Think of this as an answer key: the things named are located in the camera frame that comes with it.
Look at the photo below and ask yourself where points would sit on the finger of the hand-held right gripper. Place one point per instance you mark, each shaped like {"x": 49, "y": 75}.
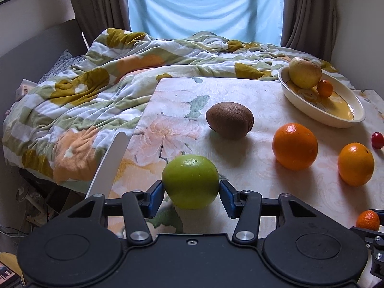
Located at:
{"x": 364, "y": 234}
{"x": 378, "y": 211}

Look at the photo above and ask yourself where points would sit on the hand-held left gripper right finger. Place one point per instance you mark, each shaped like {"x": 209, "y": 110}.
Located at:
{"x": 227, "y": 200}

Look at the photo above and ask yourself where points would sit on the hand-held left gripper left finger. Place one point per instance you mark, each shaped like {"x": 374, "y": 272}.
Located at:
{"x": 156, "y": 200}

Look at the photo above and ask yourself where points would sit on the small mandarin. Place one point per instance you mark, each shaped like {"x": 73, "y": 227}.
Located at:
{"x": 367, "y": 220}
{"x": 325, "y": 88}

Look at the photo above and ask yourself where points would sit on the green apple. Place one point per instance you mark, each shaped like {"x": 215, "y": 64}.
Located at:
{"x": 190, "y": 183}

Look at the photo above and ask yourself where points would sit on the large orange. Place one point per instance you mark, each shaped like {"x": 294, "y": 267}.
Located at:
{"x": 295, "y": 146}
{"x": 356, "y": 164}

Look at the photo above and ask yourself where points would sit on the red cherry tomato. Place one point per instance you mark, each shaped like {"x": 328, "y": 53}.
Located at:
{"x": 378, "y": 140}

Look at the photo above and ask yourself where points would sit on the brown kiwi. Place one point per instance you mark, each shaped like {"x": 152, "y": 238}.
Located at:
{"x": 230, "y": 121}

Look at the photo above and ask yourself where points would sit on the cream oval bowl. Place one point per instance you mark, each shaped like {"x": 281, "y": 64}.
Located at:
{"x": 345, "y": 112}

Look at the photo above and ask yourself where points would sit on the floral tablecloth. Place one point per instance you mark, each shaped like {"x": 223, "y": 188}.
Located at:
{"x": 180, "y": 102}

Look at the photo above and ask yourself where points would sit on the floral striped blanket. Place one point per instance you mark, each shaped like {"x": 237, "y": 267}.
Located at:
{"x": 90, "y": 96}

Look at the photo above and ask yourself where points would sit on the white floor fan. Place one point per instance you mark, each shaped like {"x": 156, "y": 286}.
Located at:
{"x": 21, "y": 196}

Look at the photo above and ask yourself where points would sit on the yellow wrinkled apple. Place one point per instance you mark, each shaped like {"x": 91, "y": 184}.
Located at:
{"x": 304, "y": 72}

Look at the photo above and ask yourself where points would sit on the grey patterned pillow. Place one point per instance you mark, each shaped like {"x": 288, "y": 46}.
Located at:
{"x": 58, "y": 64}

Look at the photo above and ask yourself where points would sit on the grey headboard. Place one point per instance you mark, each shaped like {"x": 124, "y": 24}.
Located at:
{"x": 30, "y": 54}

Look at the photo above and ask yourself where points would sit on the light blue window cloth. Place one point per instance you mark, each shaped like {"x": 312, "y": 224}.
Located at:
{"x": 204, "y": 6}

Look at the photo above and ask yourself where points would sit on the brown curtain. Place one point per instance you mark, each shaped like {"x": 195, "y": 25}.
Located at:
{"x": 309, "y": 12}
{"x": 96, "y": 3}

